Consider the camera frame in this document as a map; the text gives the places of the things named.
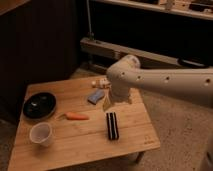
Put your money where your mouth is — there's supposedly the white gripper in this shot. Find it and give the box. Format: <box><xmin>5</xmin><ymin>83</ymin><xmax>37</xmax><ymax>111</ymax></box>
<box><xmin>102</xmin><ymin>84</ymin><xmax>130</xmax><ymax>111</ymax></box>

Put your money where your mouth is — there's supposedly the black striped eraser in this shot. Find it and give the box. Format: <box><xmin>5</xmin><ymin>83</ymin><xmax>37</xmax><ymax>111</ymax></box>
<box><xmin>106</xmin><ymin>112</ymin><xmax>119</xmax><ymax>140</ymax></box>

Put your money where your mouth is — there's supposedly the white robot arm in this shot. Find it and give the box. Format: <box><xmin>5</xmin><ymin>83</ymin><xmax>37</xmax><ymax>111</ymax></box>
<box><xmin>103</xmin><ymin>55</ymin><xmax>213</xmax><ymax>111</ymax></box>

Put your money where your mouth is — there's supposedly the blue sponge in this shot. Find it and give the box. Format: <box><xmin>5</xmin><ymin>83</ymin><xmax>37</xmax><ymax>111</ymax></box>
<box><xmin>87</xmin><ymin>89</ymin><xmax>105</xmax><ymax>105</ymax></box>

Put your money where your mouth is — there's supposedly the small white bottle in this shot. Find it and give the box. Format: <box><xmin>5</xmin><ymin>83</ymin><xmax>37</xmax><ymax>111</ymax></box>
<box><xmin>91</xmin><ymin>78</ymin><xmax>110</xmax><ymax>89</ymax></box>

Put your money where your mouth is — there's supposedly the orange carrot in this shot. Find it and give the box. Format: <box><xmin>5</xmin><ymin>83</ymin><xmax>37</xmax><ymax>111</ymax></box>
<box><xmin>58</xmin><ymin>112</ymin><xmax>89</xmax><ymax>120</ymax></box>

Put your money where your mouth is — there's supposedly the wooden table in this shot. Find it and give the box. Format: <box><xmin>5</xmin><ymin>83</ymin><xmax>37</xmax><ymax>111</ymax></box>
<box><xmin>8</xmin><ymin>77</ymin><xmax>160</xmax><ymax>171</ymax></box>

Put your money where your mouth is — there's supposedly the metal beam base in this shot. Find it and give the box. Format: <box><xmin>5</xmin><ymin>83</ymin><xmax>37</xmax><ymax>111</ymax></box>
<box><xmin>80</xmin><ymin>37</ymin><xmax>211</xmax><ymax>69</ymax></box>

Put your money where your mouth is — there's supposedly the black bowl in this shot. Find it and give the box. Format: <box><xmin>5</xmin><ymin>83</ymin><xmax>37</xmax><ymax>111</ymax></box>
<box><xmin>23</xmin><ymin>92</ymin><xmax>56</xmax><ymax>119</ymax></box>

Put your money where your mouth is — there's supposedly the metal vertical pole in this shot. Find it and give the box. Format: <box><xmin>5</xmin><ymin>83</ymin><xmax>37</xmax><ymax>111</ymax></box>
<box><xmin>86</xmin><ymin>0</ymin><xmax>94</xmax><ymax>40</ymax></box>

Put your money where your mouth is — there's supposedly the wooden shelf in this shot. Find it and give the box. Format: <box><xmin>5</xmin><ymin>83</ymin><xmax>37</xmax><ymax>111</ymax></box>
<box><xmin>92</xmin><ymin>0</ymin><xmax>213</xmax><ymax>21</ymax></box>

